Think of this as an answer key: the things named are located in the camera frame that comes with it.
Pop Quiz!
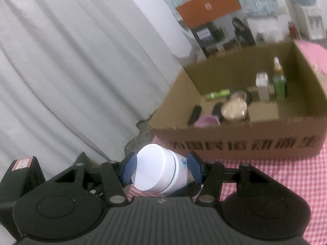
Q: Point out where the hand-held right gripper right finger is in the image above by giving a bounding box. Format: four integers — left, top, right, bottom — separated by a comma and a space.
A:
188, 152, 271, 206

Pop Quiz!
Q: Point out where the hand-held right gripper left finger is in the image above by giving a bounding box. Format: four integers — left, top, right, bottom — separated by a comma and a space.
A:
55, 152, 138, 206

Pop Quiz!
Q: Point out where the white plastic bottle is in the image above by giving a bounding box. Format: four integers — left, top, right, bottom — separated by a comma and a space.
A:
131, 144, 195, 197

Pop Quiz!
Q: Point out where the printed cardboard box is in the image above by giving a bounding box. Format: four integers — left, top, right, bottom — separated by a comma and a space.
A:
149, 41, 327, 161

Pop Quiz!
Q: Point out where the black rectangular bar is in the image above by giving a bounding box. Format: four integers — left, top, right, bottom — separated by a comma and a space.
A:
188, 105, 203, 126

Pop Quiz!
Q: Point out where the gold lid jar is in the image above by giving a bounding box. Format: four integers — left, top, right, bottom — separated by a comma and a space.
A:
221, 99, 249, 123

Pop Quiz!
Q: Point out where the green lip balm tube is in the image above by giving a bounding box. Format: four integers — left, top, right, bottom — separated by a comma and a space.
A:
206, 89, 230, 100

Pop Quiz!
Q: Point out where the white charger plug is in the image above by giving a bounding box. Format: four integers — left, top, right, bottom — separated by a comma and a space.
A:
255, 72, 271, 101

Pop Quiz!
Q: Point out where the green dropper bottle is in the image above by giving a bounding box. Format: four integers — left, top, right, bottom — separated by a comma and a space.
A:
272, 57, 288, 100

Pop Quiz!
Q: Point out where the pink checkered cloth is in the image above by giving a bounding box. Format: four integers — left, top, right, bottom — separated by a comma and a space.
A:
129, 39, 327, 245

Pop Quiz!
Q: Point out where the white curtain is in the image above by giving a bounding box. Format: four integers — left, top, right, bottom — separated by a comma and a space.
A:
0, 0, 192, 182

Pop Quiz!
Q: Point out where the dark product box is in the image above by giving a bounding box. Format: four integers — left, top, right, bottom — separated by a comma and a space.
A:
190, 22, 225, 58

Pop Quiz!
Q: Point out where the orange board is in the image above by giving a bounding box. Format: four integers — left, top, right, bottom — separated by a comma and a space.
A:
176, 0, 242, 28

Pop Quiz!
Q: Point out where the red canister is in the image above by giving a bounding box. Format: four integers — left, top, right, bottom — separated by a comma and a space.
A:
288, 22, 298, 39

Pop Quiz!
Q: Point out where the white water dispenser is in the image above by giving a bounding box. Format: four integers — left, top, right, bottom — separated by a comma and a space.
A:
296, 5, 326, 40

